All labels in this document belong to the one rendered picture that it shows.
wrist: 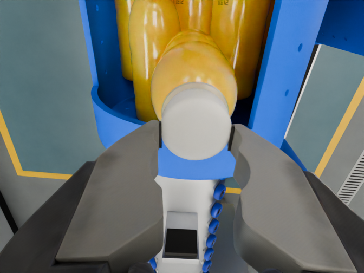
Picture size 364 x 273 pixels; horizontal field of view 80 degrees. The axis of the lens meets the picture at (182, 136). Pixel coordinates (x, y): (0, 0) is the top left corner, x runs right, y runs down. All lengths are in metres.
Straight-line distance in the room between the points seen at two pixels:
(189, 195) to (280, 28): 0.57
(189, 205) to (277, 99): 0.55
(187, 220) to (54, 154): 1.51
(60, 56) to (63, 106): 0.35
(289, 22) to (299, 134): 1.64
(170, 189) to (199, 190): 0.09
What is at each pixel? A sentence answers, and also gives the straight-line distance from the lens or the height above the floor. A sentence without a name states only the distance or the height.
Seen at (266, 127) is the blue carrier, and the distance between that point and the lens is 0.24.
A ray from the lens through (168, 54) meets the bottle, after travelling 0.17.
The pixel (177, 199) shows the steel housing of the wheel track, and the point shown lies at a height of 0.93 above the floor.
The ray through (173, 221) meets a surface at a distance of 0.73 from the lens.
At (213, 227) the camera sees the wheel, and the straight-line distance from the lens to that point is 0.74.
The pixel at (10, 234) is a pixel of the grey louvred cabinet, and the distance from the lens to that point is 2.85.
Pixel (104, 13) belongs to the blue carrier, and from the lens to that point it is 0.38.
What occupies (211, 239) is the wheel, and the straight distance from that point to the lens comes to 0.80.
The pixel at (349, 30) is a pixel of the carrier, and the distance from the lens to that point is 0.56.
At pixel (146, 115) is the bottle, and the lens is 0.32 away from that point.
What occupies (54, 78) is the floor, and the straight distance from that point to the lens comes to 1.72.
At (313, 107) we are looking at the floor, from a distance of 1.76.
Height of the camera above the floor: 1.41
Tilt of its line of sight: 59 degrees down
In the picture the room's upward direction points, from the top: 177 degrees counter-clockwise
